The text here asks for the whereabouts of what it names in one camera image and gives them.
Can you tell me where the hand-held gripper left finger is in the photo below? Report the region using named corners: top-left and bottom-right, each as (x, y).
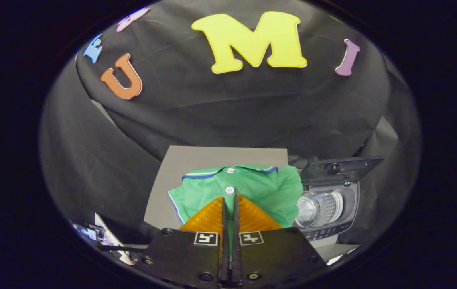
top-left (139, 196), bottom-right (230, 289)

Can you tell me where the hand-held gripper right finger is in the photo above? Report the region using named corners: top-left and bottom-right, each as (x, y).
top-left (232, 194), bottom-right (327, 289)

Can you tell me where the green polo shirt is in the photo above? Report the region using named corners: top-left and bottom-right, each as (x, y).
top-left (168, 165), bottom-right (304, 257)

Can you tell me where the dark grey washing machine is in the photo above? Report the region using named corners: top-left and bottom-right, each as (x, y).
top-left (292, 181), bottom-right (360, 241)

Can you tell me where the grey cabinet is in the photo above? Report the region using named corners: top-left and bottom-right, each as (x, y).
top-left (144, 145), bottom-right (289, 230)

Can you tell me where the black backdrop cloth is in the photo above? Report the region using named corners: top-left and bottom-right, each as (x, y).
top-left (39, 0), bottom-right (421, 245)

